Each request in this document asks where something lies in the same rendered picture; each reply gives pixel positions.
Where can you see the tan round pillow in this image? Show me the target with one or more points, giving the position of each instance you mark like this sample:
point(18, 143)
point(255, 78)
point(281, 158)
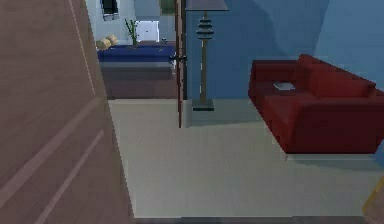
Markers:
point(112, 39)
point(104, 44)

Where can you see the brown room door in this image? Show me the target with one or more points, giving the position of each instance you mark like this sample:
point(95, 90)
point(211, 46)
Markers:
point(180, 83)

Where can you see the dark framed wall picture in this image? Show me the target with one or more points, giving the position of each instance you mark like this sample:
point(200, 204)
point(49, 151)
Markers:
point(109, 6)

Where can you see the green house plant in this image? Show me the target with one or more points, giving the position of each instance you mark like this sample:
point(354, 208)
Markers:
point(132, 32)

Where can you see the grey floor lamp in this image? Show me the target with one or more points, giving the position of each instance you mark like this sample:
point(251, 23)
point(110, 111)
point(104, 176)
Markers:
point(204, 56)

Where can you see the brown wooden cabinet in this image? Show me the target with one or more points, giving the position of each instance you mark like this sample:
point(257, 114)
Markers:
point(50, 116)

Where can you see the white book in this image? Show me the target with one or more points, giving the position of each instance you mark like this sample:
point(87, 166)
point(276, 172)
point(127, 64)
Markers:
point(284, 86)

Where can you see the red sofa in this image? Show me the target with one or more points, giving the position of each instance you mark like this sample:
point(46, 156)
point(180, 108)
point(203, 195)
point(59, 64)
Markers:
point(320, 110)

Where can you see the blue bed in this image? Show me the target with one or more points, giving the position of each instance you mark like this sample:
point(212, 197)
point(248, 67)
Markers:
point(136, 55)

